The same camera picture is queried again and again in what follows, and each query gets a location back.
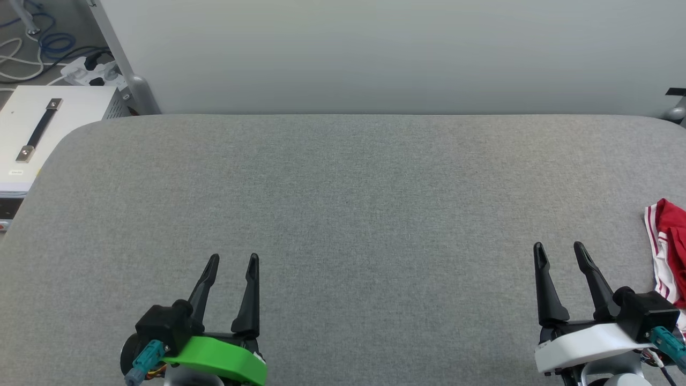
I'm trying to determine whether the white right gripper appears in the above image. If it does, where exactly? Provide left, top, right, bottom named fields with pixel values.
left=532, top=241, right=653, bottom=375

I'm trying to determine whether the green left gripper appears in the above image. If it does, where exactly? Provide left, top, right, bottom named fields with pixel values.
left=120, top=253, right=268, bottom=386

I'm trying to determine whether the red and white shirt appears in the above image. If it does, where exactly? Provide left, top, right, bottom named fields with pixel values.
left=644, top=198, right=686, bottom=334

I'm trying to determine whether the white equipment case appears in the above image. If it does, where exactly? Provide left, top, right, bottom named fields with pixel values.
left=0, top=85, right=132, bottom=232

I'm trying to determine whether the grey metal stand leg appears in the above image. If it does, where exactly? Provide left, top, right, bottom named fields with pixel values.
left=9, top=0, right=42, bottom=38

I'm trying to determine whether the left teal plug black cable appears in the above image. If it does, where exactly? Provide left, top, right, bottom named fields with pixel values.
left=124, top=339, right=167, bottom=386

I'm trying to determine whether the teal plug black cable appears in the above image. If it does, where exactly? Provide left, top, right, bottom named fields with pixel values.
left=124, top=339, right=167, bottom=386
left=645, top=325, right=686, bottom=386

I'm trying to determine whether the right teal plug black cable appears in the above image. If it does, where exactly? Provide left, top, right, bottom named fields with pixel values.
left=645, top=325, right=686, bottom=386

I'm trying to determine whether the black case handle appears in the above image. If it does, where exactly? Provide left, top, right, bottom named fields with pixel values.
left=16, top=98, right=64, bottom=164

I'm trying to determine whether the grey metal partition post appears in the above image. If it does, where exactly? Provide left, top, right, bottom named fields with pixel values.
left=88, top=0, right=162, bottom=116

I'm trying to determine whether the black power cable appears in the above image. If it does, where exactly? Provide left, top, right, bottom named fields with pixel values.
left=43, top=45, right=111, bottom=71

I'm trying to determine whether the blue cable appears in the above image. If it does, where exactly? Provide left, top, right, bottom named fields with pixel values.
left=0, top=11, right=77, bottom=61

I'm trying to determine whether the white cable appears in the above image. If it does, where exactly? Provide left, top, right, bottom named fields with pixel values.
left=0, top=36, right=47, bottom=82

